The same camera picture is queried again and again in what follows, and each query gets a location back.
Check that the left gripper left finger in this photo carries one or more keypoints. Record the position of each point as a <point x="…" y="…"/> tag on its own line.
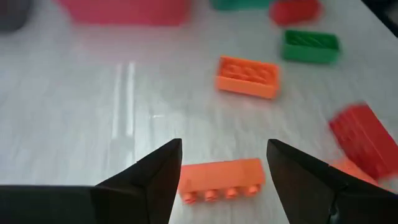
<point x="146" y="193"/>

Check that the green toy block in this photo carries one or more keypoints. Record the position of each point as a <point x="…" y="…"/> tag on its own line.
<point x="311" y="51"/>

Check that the white table cover sheet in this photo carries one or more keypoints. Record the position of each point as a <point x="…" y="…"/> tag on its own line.
<point x="93" y="93"/>

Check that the red toy block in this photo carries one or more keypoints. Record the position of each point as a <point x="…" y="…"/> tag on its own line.
<point x="363" y="140"/>
<point x="293" y="12"/>

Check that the teal plastic bin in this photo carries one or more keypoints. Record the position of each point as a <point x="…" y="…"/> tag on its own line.
<point x="239" y="3"/>

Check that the pink plastic bin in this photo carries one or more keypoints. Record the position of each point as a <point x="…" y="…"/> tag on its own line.
<point x="124" y="11"/>

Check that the narrow orange toy block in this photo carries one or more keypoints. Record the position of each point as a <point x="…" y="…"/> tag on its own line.
<point x="220" y="177"/>

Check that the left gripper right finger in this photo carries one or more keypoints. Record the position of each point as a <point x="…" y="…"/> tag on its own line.
<point x="326" y="199"/>

